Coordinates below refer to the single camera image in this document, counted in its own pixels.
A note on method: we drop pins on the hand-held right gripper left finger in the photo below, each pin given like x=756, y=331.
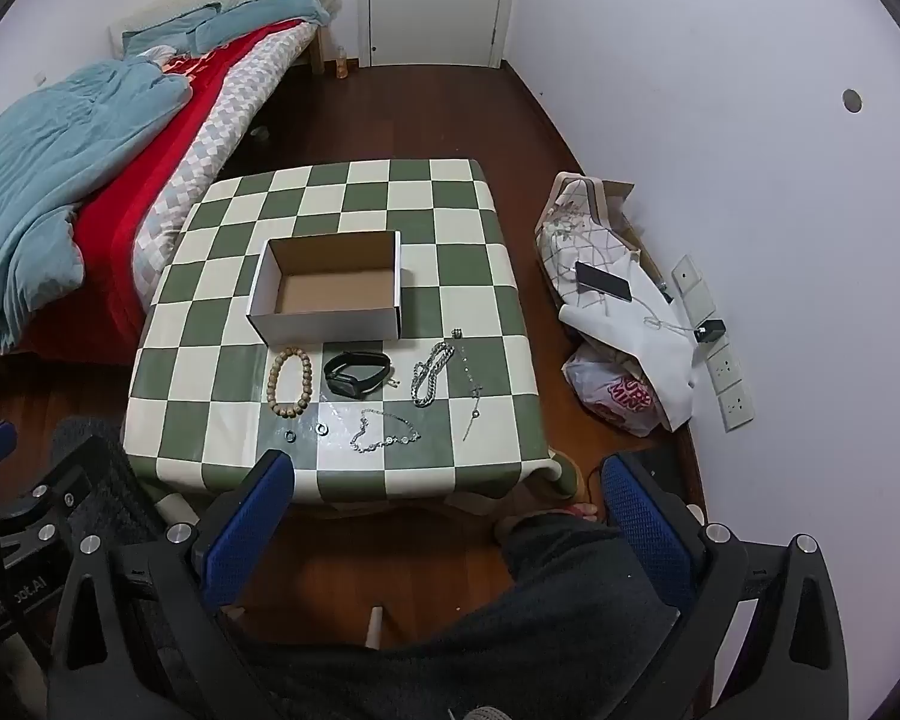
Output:
x=249, y=525

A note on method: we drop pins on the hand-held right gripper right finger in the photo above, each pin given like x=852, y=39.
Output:
x=645, y=532

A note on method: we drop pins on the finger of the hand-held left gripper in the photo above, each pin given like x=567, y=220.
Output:
x=1, y=446
x=64, y=484

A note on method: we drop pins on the black smart band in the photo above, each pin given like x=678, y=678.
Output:
x=345, y=386

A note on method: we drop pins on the white cardboard box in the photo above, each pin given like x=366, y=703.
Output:
x=330, y=292

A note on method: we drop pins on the person's dark trouser leg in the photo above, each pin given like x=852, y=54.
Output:
x=555, y=615

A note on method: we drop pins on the red print plastic bag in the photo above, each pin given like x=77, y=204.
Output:
x=615, y=397

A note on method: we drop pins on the white paper bag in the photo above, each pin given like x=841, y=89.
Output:
x=645, y=345

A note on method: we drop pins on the black charger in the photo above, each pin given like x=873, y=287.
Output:
x=711, y=331

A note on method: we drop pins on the black smartphone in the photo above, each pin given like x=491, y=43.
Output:
x=604, y=281

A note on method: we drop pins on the bed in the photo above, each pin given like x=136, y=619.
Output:
x=120, y=217

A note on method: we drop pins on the light blue blanket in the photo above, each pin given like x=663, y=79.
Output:
x=52, y=157

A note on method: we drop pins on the brown cardboard piece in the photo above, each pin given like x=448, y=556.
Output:
x=634, y=221

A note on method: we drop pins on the white floral fabric bag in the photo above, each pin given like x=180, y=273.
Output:
x=570, y=225

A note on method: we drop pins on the green white checkered tablecloth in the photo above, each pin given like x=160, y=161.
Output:
x=457, y=270

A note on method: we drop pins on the grey white checkered bedsheet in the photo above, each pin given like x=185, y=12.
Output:
x=217, y=135

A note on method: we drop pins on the white patterned cloth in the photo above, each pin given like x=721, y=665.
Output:
x=154, y=54

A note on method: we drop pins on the flat light blue pillow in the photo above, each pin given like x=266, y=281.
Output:
x=165, y=26

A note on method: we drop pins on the small plastic bottle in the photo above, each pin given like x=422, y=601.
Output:
x=341, y=65

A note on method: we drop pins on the crumpled light blue pillow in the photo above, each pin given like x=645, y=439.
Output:
x=270, y=11

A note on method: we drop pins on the white door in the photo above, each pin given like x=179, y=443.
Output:
x=435, y=0

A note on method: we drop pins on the white wall socket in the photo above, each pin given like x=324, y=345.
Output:
x=739, y=406
x=726, y=369

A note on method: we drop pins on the white wall switch plate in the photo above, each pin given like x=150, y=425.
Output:
x=694, y=285

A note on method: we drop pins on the round wall hole cap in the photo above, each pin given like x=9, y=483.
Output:
x=852, y=100

